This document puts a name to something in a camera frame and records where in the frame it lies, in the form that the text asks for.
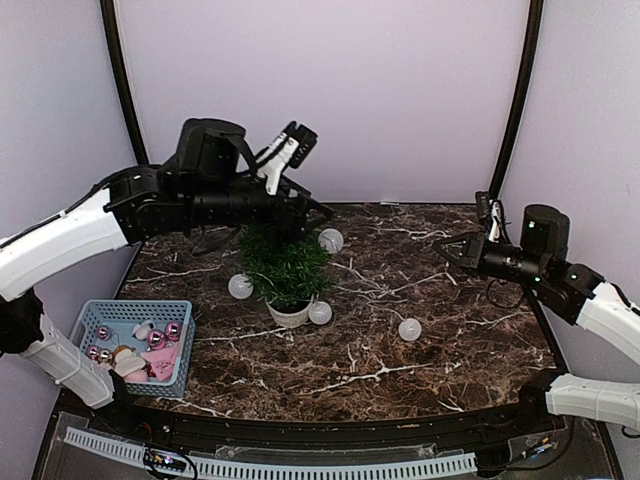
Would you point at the white ball string lights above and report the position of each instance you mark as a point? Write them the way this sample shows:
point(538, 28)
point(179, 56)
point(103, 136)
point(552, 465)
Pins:
point(389, 271)

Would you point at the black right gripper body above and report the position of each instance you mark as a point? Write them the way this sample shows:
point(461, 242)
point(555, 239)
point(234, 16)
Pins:
point(525, 268)

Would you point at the light blue plastic basket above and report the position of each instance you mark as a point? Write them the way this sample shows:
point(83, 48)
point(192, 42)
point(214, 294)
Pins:
point(121, 312)

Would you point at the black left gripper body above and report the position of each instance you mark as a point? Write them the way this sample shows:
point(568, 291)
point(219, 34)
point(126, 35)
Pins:
point(216, 202)

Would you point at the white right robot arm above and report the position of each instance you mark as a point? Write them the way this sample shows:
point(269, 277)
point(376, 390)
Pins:
point(596, 324)

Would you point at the small green christmas tree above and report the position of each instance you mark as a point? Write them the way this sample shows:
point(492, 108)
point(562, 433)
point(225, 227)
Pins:
point(287, 276)

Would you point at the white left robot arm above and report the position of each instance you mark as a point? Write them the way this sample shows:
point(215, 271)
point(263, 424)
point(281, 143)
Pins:
point(67, 238)

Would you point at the pink bauble ornaments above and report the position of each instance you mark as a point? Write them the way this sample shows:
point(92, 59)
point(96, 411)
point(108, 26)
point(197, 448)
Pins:
point(143, 352)

